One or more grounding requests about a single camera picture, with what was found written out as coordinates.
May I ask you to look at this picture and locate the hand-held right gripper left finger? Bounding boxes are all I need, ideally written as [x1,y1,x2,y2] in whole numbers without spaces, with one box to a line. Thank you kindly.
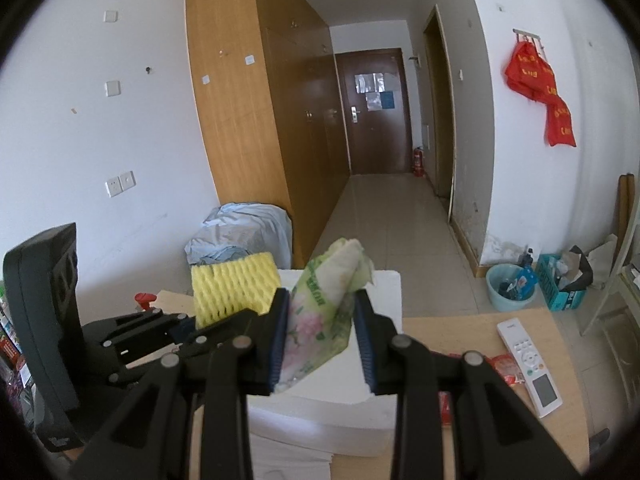
[70,287,292,480]

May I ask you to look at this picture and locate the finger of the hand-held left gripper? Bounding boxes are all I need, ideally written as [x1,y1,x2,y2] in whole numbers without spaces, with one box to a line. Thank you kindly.
[112,309,198,347]
[102,347,173,387]

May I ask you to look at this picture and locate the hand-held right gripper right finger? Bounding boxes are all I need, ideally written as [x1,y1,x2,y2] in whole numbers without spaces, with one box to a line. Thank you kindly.
[354,290,581,480]

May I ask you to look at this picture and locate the green floral tissue pack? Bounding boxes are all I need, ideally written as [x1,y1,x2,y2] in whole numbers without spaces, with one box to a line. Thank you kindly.
[274,237,376,394]

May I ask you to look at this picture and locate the yellow foam net sleeve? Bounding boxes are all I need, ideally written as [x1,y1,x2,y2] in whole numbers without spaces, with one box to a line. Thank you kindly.
[191,251,279,330]

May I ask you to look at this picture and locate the white foam box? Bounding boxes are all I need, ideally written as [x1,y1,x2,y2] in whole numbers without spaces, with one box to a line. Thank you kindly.
[247,269,404,459]

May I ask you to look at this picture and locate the white towel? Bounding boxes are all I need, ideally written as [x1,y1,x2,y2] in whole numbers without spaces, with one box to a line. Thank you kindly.
[247,432,337,480]

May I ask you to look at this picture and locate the colourful packets on shelf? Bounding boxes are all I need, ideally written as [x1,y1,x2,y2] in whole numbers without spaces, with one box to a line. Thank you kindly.
[0,285,32,413]

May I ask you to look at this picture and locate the pale blue cloth bundle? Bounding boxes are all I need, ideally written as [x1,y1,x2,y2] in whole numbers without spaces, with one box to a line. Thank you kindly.
[185,202,294,271]

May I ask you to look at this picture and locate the red and white tube pack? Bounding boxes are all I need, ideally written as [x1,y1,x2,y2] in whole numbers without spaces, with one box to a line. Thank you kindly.
[482,352,526,386]

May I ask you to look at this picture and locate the light blue waste bin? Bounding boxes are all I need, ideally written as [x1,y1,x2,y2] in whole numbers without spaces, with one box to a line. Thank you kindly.
[486,262,540,311]

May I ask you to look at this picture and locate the white remote control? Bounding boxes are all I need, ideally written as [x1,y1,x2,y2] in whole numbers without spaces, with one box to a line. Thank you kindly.
[496,318,564,419]

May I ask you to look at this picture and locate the teal basket with bag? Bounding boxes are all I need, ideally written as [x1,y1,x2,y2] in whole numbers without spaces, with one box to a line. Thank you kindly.
[537,252,594,312]

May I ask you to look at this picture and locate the dark brown entrance door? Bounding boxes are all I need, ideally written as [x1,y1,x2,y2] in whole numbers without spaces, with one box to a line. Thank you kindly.
[334,48,415,176]

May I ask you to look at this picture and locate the wooden wardrobe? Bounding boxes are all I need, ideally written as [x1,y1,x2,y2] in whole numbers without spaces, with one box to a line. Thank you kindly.
[185,0,351,269]

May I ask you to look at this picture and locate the black plastic bag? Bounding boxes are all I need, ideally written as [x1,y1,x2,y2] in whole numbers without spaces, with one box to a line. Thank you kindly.
[565,245,595,292]

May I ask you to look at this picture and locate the blue notice on door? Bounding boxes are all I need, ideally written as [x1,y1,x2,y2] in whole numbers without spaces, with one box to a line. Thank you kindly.
[366,91,396,112]

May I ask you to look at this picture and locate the silver paper on door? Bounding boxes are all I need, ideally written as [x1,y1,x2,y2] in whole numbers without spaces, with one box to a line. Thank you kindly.
[355,73,385,95]

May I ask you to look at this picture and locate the wooden board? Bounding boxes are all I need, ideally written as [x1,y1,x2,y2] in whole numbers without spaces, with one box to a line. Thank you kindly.
[617,174,636,257]

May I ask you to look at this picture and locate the red hanging plastic bags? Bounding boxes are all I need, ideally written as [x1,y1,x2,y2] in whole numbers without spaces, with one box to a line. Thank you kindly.
[504,40,577,148]

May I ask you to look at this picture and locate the white double wall socket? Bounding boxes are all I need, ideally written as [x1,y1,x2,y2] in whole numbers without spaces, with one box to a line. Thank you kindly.
[105,171,137,199]

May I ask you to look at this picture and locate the brown side door frame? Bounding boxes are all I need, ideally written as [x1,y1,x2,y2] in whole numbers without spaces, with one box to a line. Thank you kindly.
[422,4,457,199]

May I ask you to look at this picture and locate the white metal bed frame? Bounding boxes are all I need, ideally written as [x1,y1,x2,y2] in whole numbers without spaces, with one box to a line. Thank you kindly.
[580,200,640,337]

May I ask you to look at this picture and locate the metal wall hook rack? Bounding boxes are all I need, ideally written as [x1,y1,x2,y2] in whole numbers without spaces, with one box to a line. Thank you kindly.
[513,28,544,53]

